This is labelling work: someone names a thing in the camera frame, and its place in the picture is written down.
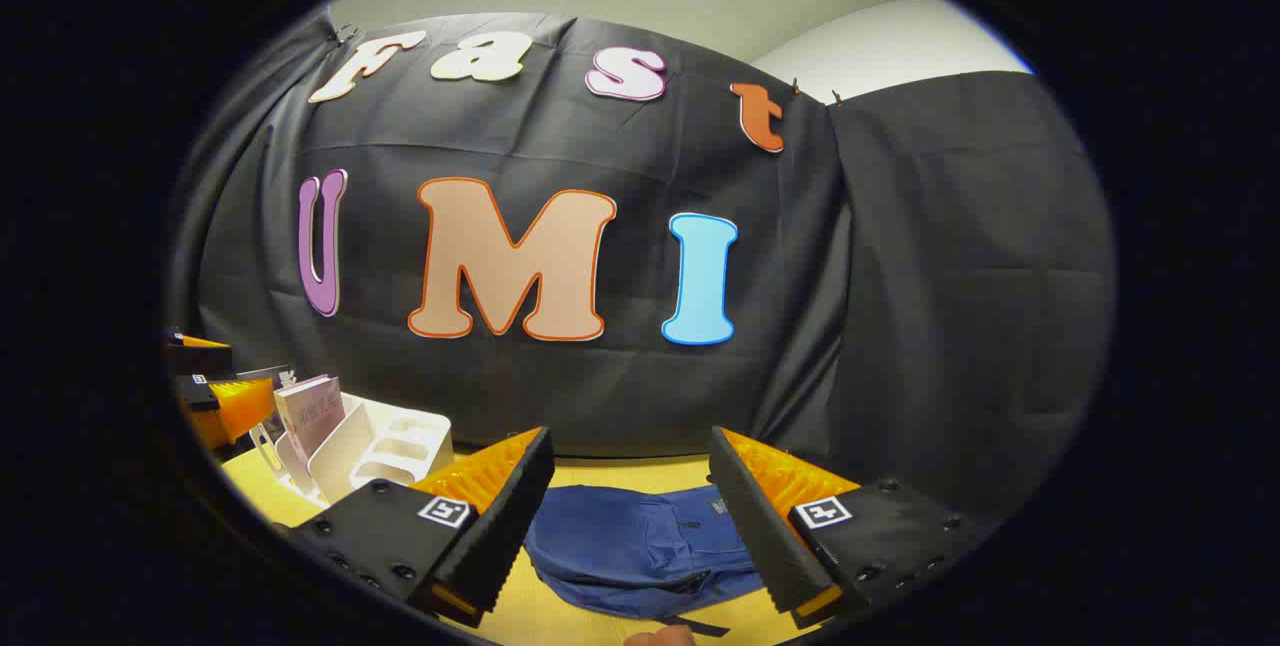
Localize pink book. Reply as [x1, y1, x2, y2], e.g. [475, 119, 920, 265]
[273, 374, 346, 462]

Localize black backdrop cloth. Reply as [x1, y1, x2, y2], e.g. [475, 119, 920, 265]
[165, 11, 1116, 527]

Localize white plastic bookshelf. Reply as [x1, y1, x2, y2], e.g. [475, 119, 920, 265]
[250, 391, 454, 509]

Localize blue schoolbag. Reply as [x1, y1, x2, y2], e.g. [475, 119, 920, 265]
[523, 484, 771, 639]

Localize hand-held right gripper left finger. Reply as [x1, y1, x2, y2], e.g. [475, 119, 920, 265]
[275, 426, 556, 629]

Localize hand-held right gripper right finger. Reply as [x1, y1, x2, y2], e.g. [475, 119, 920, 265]
[708, 426, 991, 629]

